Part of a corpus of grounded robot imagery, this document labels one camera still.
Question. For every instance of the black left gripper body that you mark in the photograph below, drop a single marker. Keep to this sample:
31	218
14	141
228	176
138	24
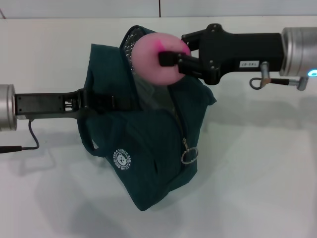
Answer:
37	104

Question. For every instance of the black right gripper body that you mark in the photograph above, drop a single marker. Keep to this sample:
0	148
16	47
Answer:
242	52

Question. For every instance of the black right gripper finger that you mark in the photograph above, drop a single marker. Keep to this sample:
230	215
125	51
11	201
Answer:
195	36
168	59

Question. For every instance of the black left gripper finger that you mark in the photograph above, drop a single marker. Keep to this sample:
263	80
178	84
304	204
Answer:
119	102

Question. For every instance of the pink peach bun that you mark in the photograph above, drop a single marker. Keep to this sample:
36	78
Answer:
148	59

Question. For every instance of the dark teal lunch bag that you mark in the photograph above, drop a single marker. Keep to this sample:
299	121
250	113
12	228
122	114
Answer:
153	148

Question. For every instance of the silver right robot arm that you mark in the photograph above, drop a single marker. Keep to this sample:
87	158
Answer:
299	49

